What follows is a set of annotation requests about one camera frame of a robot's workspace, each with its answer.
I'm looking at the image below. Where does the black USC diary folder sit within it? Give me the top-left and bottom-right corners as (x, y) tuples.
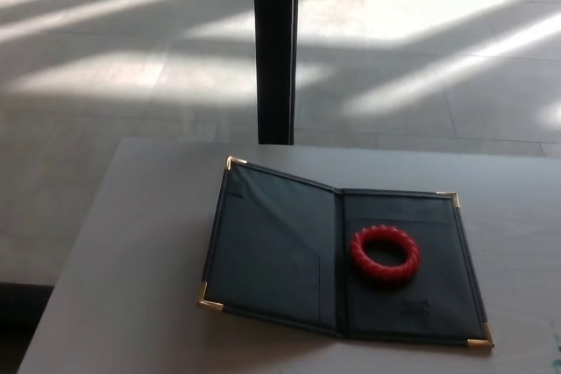
(196, 155), (495, 351)

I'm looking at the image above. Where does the red twisted ring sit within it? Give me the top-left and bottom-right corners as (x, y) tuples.
(348, 224), (422, 281)

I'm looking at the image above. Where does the black vertical post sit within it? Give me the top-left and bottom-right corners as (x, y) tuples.
(252, 0), (301, 145)

